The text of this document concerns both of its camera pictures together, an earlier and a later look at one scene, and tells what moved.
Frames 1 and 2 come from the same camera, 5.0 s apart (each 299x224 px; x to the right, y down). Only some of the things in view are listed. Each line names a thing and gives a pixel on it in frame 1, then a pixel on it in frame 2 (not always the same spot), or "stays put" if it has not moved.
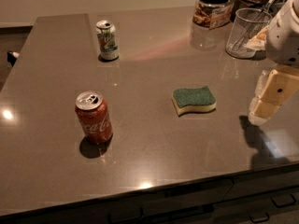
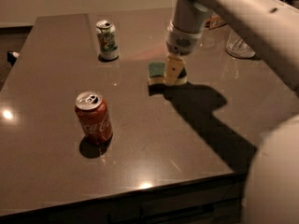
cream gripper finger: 279,84 to 174,64
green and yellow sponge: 193,100 to 156,73
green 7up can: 107,39 stays put
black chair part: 12,57 stays put
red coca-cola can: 93,110 stays put
